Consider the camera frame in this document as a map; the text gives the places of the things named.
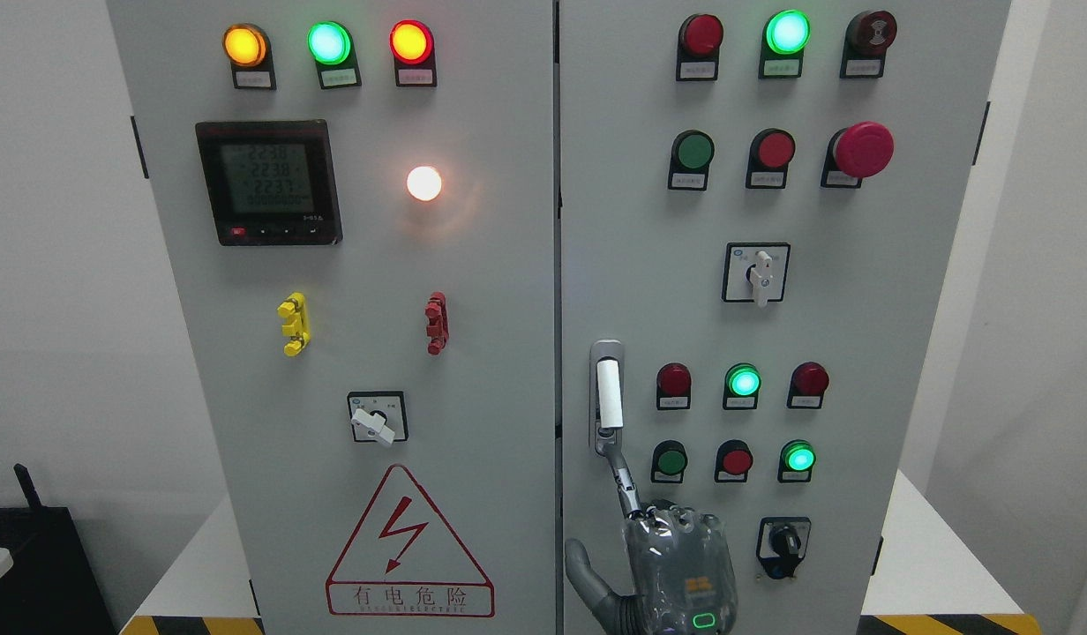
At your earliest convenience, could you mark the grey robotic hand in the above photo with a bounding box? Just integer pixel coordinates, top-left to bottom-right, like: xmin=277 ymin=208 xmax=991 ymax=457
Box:
xmin=565 ymin=441 xmax=738 ymax=634

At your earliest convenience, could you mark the silver door swing handle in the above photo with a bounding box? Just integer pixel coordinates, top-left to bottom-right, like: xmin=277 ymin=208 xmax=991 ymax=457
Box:
xmin=588 ymin=340 xmax=625 ymax=457

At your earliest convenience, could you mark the grey right cabinet door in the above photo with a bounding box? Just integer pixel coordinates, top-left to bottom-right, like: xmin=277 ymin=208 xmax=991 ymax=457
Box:
xmin=558 ymin=1 xmax=1010 ymax=634

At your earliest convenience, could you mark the grey cabinet door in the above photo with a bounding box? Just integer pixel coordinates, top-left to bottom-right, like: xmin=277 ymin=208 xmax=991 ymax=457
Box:
xmin=107 ymin=1 xmax=557 ymax=634
xmin=558 ymin=1 xmax=1010 ymax=634

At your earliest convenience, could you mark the grey left cabinet door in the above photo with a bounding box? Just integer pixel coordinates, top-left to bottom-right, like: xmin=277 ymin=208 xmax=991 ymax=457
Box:
xmin=107 ymin=1 xmax=557 ymax=634

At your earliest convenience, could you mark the red push button lower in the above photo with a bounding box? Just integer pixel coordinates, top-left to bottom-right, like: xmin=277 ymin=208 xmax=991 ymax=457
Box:
xmin=713 ymin=439 xmax=754 ymax=483

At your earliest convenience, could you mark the red push button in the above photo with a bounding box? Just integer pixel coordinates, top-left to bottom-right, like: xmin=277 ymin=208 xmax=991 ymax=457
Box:
xmin=745 ymin=128 xmax=795 ymax=190
xmin=713 ymin=439 xmax=754 ymax=483

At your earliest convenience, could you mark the green lit push button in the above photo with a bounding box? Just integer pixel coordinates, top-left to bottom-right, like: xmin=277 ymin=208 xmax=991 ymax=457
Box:
xmin=777 ymin=439 xmax=815 ymax=483

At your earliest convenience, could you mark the dark red lamp middle left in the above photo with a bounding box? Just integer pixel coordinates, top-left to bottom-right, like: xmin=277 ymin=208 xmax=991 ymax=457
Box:
xmin=655 ymin=362 xmax=692 ymax=411

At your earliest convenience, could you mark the dark red lamp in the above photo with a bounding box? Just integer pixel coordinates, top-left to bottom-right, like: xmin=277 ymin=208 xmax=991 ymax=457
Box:
xmin=674 ymin=13 xmax=724 ymax=83
xmin=655 ymin=362 xmax=692 ymax=411
xmin=786 ymin=362 xmax=830 ymax=409

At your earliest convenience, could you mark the green lamp middle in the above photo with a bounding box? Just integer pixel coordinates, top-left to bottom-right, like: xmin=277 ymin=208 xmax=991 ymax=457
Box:
xmin=723 ymin=362 xmax=761 ymax=410

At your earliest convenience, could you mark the dark red lamp middle right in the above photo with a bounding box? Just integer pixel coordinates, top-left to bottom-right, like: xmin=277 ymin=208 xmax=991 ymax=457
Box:
xmin=786 ymin=362 xmax=830 ymax=409

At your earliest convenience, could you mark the white platform with hazard stripes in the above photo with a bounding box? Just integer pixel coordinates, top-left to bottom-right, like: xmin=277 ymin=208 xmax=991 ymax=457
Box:
xmin=123 ymin=474 xmax=1040 ymax=634

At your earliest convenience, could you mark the red high voltage warning sticker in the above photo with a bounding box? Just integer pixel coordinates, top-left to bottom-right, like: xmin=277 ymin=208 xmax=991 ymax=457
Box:
xmin=326 ymin=465 xmax=495 ymax=618

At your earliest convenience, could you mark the red terminal connector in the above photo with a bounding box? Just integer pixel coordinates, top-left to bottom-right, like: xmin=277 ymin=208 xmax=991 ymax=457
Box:
xmin=425 ymin=292 xmax=448 ymax=356

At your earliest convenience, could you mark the green push button upper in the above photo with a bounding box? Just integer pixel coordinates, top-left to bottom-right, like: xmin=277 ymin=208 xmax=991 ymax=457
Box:
xmin=667 ymin=129 xmax=716 ymax=191

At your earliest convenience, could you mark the red push button upper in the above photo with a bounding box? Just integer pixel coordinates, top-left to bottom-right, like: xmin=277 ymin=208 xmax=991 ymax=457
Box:
xmin=745 ymin=128 xmax=795 ymax=190

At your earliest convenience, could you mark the red emergency stop button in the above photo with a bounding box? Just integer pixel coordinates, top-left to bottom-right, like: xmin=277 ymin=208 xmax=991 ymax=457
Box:
xmin=821 ymin=121 xmax=895 ymax=189

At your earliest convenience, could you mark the white lit indicator lamp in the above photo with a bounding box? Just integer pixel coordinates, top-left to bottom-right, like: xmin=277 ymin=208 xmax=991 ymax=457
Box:
xmin=407 ymin=165 xmax=443 ymax=202

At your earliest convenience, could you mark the yellow terminal connector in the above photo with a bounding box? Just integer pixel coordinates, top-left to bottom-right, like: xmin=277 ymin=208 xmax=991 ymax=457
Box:
xmin=277 ymin=292 xmax=312 ymax=357

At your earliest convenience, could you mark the dark red lamp top right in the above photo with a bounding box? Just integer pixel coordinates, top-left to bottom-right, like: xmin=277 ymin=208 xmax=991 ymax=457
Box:
xmin=674 ymin=13 xmax=724 ymax=83

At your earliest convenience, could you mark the green lamp top right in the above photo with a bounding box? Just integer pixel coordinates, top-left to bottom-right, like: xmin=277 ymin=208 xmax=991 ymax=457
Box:
xmin=758 ymin=9 xmax=811 ymax=79

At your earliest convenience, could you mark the black digital power meter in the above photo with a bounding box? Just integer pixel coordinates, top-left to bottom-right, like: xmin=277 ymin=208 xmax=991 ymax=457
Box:
xmin=193 ymin=119 xmax=343 ymax=246

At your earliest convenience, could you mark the dark red buzzer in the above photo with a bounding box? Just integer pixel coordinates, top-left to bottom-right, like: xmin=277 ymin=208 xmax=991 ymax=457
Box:
xmin=839 ymin=11 xmax=898 ymax=79

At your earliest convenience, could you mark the red lit indicator lamp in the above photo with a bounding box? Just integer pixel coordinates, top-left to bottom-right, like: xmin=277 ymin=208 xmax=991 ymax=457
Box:
xmin=389 ymin=18 xmax=438 ymax=87

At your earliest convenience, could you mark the black box with antenna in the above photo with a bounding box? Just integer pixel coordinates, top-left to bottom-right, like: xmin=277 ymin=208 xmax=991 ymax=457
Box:
xmin=0 ymin=465 xmax=117 ymax=634

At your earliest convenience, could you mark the green indicator lamp top left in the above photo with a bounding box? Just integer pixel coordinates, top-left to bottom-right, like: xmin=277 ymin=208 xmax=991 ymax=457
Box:
xmin=307 ymin=20 xmax=362 ymax=90

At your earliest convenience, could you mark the yellow indicator lamp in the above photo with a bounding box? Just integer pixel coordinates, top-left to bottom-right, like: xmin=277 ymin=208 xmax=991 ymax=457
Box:
xmin=222 ymin=23 xmax=276 ymax=90

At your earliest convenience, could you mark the black rotary knob switch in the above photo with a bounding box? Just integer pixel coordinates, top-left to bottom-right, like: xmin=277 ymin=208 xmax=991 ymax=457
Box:
xmin=755 ymin=516 xmax=813 ymax=581

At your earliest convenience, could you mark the white selector switch upper right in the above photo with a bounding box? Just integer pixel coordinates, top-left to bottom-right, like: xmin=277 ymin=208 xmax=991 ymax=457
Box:
xmin=721 ymin=242 xmax=792 ymax=307

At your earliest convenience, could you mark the left door selector switch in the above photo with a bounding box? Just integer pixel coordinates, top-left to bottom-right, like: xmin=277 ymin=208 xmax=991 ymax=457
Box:
xmin=347 ymin=391 xmax=409 ymax=447

